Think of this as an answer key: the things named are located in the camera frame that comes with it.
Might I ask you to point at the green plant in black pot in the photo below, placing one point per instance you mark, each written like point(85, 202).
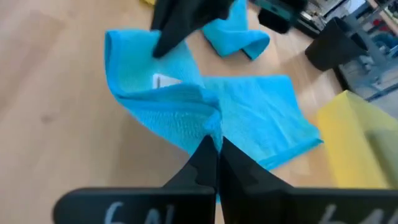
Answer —
point(329, 46)

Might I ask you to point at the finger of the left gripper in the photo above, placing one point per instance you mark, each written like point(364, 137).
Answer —
point(202, 12)
point(168, 18)

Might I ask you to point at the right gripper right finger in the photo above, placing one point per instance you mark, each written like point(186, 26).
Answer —
point(280, 205)

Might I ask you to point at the blue microfiber towel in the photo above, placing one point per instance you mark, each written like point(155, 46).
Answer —
point(233, 34)
point(174, 109)

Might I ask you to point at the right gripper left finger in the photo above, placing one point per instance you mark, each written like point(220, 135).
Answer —
point(174, 205)

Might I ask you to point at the yellow translucent plastic bin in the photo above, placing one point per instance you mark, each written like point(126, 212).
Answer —
point(351, 146)

